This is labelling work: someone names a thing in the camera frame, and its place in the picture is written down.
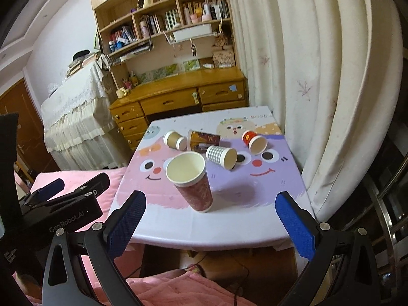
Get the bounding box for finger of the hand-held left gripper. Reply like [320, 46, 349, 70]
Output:
[24, 178, 65, 206]
[62, 172, 110, 200]

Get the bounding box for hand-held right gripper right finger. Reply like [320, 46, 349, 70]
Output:
[275, 191, 383, 306]

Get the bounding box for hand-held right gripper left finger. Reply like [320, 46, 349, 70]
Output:
[41, 190, 147, 306]

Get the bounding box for red patterned paper cup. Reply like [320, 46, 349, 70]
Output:
[166, 152, 213, 213]

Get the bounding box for gold paper cup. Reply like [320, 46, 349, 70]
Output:
[163, 130, 187, 151]

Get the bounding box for red orange paper cup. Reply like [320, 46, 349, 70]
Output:
[242, 130, 267, 154]

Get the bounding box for checkered paper cup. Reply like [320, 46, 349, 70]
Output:
[206, 145, 238, 170]

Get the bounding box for dark printed paper cup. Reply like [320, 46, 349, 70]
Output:
[187, 129, 222, 152]

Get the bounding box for cartoon printed tablecloth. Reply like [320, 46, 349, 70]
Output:
[116, 105, 314, 251]

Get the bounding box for brown wooden door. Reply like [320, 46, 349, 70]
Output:
[0, 78, 61, 179]

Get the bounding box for white lace covered furniture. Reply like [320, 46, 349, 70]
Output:
[40, 60, 128, 171]

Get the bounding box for pink blanket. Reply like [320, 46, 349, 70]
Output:
[13, 169, 265, 306]

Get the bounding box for metal rack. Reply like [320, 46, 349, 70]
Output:
[363, 140, 408, 306]

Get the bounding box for stack of books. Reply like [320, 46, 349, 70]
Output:
[65, 54, 99, 78]

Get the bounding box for wooden desk with drawers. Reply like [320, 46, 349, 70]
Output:
[109, 67, 250, 152]

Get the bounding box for cream flowered curtain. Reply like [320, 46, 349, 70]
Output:
[223, 0, 405, 224]

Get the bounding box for white long box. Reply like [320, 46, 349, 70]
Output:
[172, 24, 214, 43]

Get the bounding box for carved wooden box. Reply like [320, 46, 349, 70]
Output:
[212, 48, 236, 68]

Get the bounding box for row of books and bottles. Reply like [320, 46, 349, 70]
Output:
[183, 0, 231, 23]

